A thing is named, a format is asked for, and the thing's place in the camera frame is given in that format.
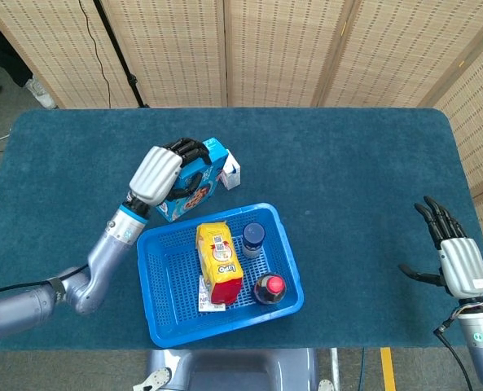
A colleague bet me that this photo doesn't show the small purple white carton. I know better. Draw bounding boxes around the small purple white carton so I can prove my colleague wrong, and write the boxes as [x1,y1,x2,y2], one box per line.
[198,275,227,313]

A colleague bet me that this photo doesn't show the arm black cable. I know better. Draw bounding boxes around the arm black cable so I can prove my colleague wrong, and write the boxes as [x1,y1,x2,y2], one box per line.
[433,317,476,391]
[0,276,67,306]

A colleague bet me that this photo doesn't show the white yogurt bottle blue cap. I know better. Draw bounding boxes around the white yogurt bottle blue cap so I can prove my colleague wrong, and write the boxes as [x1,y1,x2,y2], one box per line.
[240,222,266,260]

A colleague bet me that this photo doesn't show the person dark trouser leg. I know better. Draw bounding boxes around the person dark trouser leg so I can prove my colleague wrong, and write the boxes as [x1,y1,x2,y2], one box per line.
[0,7,33,89]

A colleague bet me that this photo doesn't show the yellow red snack bag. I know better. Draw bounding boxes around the yellow red snack bag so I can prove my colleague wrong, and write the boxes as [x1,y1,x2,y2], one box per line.
[195,221,244,305]

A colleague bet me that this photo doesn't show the white metal pole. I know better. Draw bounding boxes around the white metal pole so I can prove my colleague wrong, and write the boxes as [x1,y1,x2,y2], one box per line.
[329,348,341,391]

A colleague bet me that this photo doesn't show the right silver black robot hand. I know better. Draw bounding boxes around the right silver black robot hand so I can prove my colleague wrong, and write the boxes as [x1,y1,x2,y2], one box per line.
[398,195,483,301]

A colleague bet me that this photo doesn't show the thin black hanging cable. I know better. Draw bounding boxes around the thin black hanging cable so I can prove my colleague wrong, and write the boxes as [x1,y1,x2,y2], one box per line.
[77,0,112,109]

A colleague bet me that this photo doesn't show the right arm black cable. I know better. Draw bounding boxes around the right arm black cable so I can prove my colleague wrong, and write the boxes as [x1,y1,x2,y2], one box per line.
[433,317,476,391]

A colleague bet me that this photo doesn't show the teal table cloth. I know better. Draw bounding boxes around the teal table cloth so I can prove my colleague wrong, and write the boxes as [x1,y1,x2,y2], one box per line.
[0,107,483,352]

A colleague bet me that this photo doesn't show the white blue milk carton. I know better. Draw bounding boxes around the white blue milk carton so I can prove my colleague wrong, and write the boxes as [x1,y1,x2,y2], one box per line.
[219,152,242,191]

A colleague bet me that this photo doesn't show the blue cookie box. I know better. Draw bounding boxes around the blue cookie box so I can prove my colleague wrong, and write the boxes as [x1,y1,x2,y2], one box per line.
[156,136,231,223]

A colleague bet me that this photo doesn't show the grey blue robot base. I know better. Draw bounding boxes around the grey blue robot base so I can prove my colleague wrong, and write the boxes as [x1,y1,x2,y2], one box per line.
[133,348,336,391]

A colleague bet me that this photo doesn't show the thin blue cable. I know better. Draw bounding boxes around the thin blue cable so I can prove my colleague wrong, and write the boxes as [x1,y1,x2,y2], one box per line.
[358,347,367,391]

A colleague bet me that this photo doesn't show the white shoe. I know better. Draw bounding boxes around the white shoe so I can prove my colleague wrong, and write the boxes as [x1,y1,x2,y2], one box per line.
[24,76,58,110]

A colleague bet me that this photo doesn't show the bamboo folding screen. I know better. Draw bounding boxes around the bamboo folding screen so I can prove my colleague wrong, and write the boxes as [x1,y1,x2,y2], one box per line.
[0,0,483,109]
[419,34,483,261]

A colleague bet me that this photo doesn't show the black tripod pole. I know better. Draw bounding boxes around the black tripod pole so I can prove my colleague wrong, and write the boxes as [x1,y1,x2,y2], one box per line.
[93,0,151,108]

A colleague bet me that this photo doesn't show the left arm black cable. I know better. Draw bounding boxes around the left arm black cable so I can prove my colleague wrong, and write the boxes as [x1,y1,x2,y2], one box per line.
[0,276,67,306]

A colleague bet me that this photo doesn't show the yellow floor tape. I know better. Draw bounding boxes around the yellow floor tape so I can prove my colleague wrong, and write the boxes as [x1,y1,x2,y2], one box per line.
[380,347,397,391]

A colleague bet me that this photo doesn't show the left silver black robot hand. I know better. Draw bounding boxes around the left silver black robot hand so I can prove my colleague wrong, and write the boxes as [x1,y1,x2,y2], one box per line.
[127,137,210,207]

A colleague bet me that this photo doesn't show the blue plastic mesh basket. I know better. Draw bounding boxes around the blue plastic mesh basket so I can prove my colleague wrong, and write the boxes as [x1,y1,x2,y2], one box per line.
[136,202,305,349]

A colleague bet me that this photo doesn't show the cola bottle red cap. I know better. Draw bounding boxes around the cola bottle red cap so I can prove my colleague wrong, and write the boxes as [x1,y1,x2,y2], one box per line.
[252,274,288,306]

